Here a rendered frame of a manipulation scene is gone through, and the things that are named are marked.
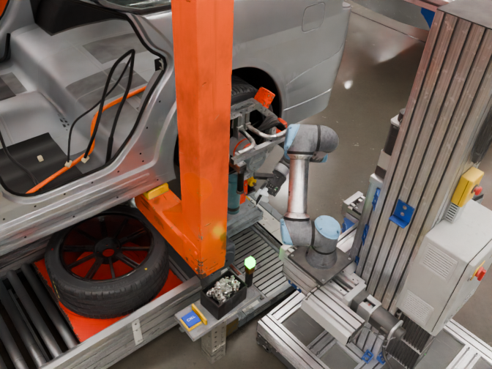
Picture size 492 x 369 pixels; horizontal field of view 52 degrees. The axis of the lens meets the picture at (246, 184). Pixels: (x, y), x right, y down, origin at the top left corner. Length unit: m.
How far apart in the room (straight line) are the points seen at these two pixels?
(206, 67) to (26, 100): 1.66
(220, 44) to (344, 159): 2.64
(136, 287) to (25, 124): 1.18
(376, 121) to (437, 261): 2.94
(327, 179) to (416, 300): 2.00
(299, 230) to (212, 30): 0.93
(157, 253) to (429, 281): 1.42
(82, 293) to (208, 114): 1.21
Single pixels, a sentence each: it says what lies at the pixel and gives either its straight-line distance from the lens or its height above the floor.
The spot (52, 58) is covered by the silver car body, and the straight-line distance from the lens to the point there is 3.56.
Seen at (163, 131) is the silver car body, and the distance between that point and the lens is 2.63.
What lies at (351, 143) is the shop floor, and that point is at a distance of 4.53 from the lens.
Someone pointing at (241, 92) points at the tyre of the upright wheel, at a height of 1.16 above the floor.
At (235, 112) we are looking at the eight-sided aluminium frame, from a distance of 2.72.
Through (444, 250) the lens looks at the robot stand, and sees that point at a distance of 2.04.
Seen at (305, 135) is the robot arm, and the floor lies 1.37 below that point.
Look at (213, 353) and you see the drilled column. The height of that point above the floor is 0.11.
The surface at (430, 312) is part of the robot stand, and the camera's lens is 2.28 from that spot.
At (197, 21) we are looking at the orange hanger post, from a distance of 1.76.
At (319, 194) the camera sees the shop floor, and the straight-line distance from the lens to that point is 3.94.
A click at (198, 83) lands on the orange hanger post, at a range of 1.87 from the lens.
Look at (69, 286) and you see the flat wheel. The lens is 2.74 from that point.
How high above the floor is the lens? 2.62
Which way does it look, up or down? 42 degrees down
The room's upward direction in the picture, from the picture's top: 4 degrees clockwise
